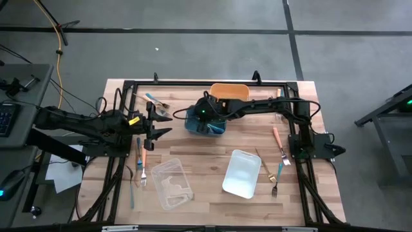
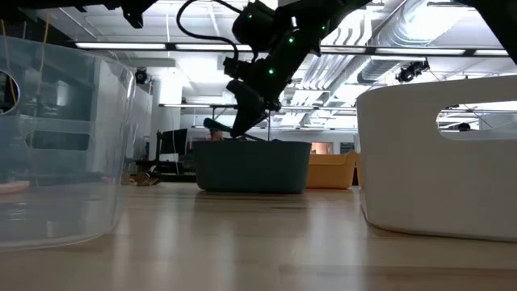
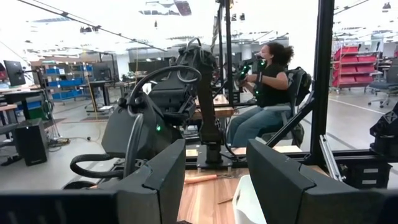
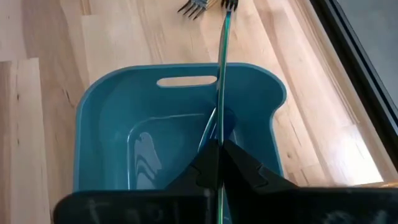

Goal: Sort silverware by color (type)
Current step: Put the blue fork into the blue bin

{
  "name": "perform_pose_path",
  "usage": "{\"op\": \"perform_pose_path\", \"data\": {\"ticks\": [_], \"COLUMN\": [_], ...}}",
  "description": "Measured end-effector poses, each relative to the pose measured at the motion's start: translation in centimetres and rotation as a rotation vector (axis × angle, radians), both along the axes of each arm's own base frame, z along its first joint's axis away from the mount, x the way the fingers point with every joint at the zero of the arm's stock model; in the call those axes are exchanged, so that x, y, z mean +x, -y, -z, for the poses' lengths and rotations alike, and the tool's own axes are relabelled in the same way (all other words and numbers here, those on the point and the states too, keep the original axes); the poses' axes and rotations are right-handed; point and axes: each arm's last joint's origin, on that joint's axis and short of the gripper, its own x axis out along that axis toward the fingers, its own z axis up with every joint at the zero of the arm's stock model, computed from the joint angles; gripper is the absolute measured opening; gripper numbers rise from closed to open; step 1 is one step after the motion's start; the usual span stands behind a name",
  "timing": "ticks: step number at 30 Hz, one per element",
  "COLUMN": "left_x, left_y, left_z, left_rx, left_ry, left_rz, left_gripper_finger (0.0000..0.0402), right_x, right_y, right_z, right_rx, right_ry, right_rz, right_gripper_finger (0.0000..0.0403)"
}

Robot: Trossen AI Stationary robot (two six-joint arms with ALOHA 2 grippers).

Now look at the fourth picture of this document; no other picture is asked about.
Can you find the gold fork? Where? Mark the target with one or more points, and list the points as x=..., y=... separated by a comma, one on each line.
x=199, y=4

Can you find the black aluminium table frame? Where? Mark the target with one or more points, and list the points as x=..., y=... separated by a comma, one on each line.
x=357, y=68

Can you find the teal plastic bin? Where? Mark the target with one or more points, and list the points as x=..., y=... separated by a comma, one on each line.
x=124, y=109

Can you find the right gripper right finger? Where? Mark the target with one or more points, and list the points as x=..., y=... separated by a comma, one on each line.
x=245, y=174

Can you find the teal iridescent fork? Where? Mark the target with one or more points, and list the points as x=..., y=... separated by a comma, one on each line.
x=222, y=77

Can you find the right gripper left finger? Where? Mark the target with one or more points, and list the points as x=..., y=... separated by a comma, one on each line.
x=202, y=174

